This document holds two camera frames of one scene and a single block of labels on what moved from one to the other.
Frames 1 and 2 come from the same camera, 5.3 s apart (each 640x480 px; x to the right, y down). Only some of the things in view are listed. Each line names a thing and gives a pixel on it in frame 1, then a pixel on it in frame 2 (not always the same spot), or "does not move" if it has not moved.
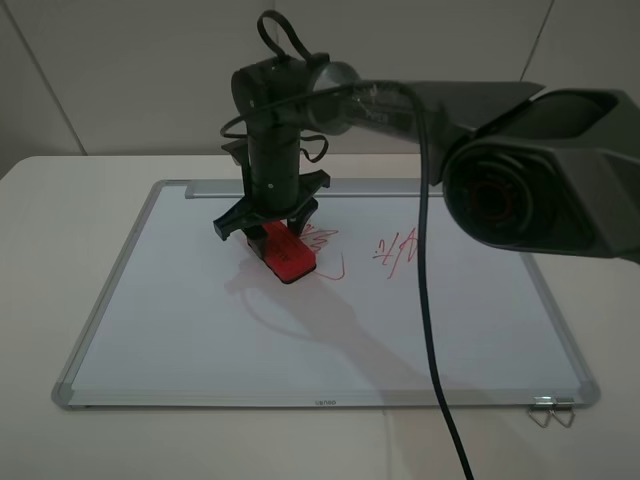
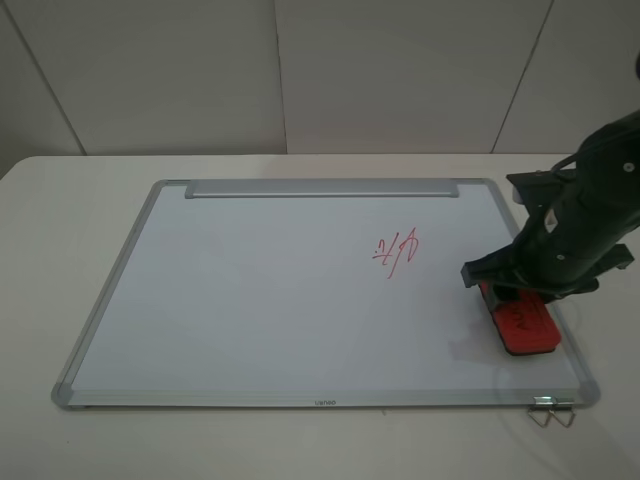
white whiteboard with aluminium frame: x=183 y=319 does not move
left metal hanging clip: x=543 y=404 does not move
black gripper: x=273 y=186 → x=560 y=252
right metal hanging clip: x=566 y=404 does not move
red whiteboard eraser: x=289 y=257 → x=526 y=326
